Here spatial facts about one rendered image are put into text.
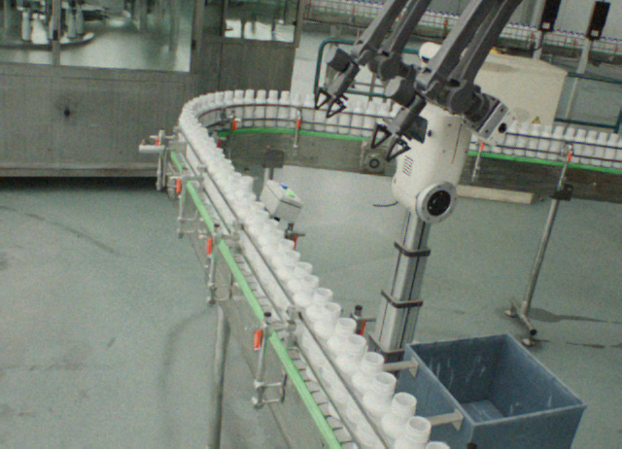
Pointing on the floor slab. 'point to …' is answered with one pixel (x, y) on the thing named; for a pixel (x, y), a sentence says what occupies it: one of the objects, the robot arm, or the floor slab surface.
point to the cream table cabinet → (518, 103)
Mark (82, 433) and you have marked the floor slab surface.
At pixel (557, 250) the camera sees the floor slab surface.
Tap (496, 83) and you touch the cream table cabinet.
